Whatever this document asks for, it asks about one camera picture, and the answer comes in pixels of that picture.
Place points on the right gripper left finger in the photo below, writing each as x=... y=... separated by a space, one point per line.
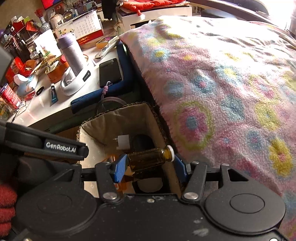
x=109 y=174

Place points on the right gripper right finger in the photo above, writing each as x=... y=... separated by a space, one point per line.
x=192 y=177

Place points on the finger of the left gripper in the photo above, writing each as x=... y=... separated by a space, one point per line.
x=59 y=147

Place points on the amber glass bottle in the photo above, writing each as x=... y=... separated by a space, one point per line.
x=150 y=158

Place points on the white plug adapter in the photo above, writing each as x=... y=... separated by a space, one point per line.
x=123 y=142

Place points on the red gloved left hand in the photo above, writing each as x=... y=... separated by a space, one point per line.
x=7 y=204

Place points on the blue tube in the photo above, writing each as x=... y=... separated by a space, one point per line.
x=54 y=97

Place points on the woven lined basket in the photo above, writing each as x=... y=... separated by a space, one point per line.
x=131 y=128

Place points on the white bottle stand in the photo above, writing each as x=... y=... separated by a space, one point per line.
x=70 y=83

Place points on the orange round tin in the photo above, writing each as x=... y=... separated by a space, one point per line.
x=56 y=70

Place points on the dark blue cloth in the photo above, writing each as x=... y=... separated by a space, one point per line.
x=128 y=83

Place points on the black smartphone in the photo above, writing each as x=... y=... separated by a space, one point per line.
x=109 y=71

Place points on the purple thermos bottle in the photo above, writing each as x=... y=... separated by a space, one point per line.
x=72 y=52

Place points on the floral pink blanket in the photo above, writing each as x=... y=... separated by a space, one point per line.
x=226 y=89

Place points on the desk calendar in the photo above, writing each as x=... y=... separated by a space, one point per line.
x=85 y=27

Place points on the white remote control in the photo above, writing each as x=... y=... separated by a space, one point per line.
x=111 y=44

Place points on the white bench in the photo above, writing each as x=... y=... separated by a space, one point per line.
x=127 y=20

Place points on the red cushion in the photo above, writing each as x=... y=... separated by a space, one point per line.
x=138 y=6

